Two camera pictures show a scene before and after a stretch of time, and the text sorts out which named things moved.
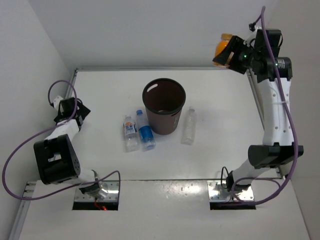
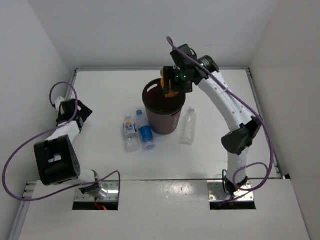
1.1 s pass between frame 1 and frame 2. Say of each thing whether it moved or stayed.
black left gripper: stayed
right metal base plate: stayed
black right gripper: moved
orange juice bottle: moved
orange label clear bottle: stayed
